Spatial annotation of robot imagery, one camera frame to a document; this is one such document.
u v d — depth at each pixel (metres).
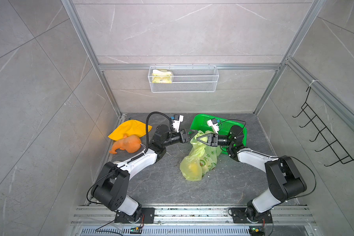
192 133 0.72
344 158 0.58
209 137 0.73
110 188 0.43
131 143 0.93
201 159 0.79
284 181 0.45
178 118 0.71
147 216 0.74
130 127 1.08
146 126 0.66
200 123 1.01
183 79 1.01
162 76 0.87
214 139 0.70
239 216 0.73
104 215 0.75
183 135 0.68
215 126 0.74
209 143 0.73
